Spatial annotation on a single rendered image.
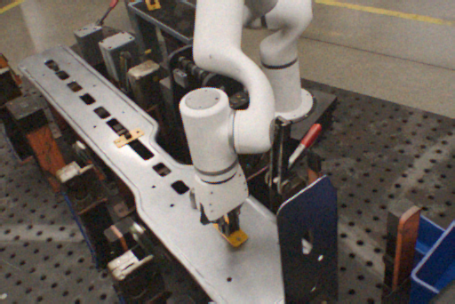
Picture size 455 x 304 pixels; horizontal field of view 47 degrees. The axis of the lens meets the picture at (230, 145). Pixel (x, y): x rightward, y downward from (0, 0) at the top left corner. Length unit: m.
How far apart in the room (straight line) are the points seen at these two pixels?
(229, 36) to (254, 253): 0.44
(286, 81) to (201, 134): 0.83
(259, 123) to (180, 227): 0.38
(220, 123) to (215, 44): 0.15
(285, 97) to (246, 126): 0.85
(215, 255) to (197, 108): 0.36
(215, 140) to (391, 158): 0.93
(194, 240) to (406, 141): 0.91
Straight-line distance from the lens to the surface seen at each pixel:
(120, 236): 1.20
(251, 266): 1.06
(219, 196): 0.99
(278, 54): 1.62
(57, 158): 1.74
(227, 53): 0.92
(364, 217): 1.54
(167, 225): 1.17
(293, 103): 1.74
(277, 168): 1.11
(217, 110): 0.86
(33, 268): 1.64
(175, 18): 1.63
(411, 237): 0.93
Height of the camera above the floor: 1.85
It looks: 40 degrees down
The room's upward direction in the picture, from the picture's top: 10 degrees counter-clockwise
